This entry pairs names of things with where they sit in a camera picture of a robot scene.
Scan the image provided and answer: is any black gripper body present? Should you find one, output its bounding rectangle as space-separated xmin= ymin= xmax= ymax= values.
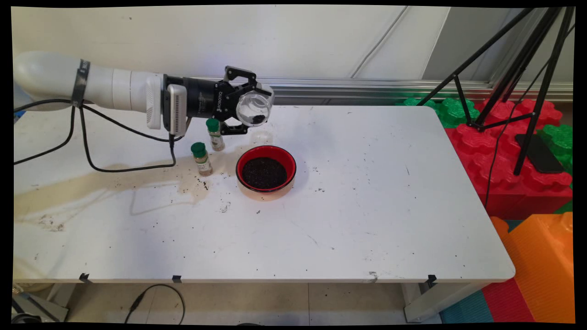
xmin=163 ymin=76 xmax=239 ymax=122

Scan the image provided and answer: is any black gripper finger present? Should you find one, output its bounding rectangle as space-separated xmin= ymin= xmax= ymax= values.
xmin=223 ymin=66 xmax=275 ymax=97
xmin=220 ymin=120 xmax=252 ymax=136

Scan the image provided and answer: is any clear plastic jar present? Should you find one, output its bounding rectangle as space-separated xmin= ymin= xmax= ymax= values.
xmin=235 ymin=82 xmax=276 ymax=128

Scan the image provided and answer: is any green capped spice bottle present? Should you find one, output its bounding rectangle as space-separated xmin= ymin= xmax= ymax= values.
xmin=191 ymin=142 xmax=214 ymax=177
xmin=206 ymin=118 xmax=226 ymax=152

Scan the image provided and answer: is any red bowl with black seeds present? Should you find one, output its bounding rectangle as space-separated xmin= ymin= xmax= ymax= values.
xmin=236 ymin=145 xmax=298 ymax=201

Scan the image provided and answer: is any green foam building block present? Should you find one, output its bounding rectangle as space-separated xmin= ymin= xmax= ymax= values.
xmin=397 ymin=97 xmax=480 ymax=129
xmin=537 ymin=125 xmax=574 ymax=177

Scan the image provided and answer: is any white table leg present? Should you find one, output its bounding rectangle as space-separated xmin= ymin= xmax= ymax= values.
xmin=401 ymin=280 xmax=491 ymax=323

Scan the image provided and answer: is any teal floor mat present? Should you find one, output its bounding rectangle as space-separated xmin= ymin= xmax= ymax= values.
xmin=439 ymin=290 xmax=493 ymax=324

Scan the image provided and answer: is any red foam building block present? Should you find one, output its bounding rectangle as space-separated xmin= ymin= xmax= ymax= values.
xmin=444 ymin=99 xmax=574 ymax=220

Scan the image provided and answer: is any black tripod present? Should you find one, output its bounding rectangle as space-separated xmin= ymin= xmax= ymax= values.
xmin=415 ymin=6 xmax=576 ymax=177

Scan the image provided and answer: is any black flat phone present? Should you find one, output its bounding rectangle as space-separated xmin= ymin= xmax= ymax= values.
xmin=515 ymin=134 xmax=565 ymax=175

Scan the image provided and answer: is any red floor mat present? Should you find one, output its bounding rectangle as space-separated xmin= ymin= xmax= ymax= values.
xmin=482 ymin=277 xmax=535 ymax=324

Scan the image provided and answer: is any orange foam building block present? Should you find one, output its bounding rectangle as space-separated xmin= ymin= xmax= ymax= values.
xmin=490 ymin=212 xmax=576 ymax=324

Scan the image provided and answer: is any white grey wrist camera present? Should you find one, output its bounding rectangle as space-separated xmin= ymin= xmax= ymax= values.
xmin=146 ymin=73 xmax=188 ymax=137

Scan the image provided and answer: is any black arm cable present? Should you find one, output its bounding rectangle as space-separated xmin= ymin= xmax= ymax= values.
xmin=13 ymin=99 xmax=184 ymax=173

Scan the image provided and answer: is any aluminium wall rail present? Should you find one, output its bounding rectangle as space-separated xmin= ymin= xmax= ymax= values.
xmin=13 ymin=72 xmax=574 ymax=104

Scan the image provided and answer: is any black arm strap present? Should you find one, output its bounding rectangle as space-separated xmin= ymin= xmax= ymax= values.
xmin=71 ymin=59 xmax=91 ymax=108

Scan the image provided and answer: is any black floor cable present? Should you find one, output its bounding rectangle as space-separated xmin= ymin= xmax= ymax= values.
xmin=124 ymin=284 xmax=185 ymax=325

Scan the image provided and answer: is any thin black tripod cable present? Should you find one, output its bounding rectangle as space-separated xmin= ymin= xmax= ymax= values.
xmin=484 ymin=25 xmax=576 ymax=209

